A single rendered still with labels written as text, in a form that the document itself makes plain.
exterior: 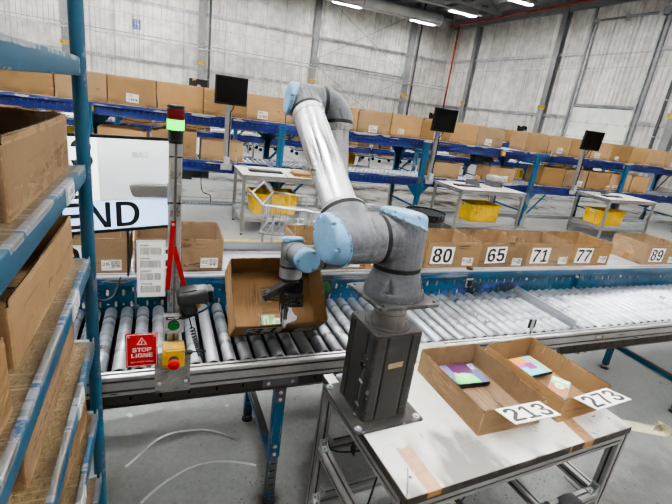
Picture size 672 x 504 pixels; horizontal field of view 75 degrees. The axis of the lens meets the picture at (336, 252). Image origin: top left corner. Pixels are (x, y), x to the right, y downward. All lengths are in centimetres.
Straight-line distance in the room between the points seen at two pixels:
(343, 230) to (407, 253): 23
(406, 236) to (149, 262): 82
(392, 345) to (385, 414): 27
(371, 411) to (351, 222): 64
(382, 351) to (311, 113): 81
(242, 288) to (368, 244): 90
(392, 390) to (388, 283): 38
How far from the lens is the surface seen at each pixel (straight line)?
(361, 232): 120
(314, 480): 202
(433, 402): 172
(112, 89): 658
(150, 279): 155
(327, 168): 136
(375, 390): 147
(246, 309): 195
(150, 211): 158
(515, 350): 216
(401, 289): 132
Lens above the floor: 172
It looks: 18 degrees down
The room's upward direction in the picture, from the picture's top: 8 degrees clockwise
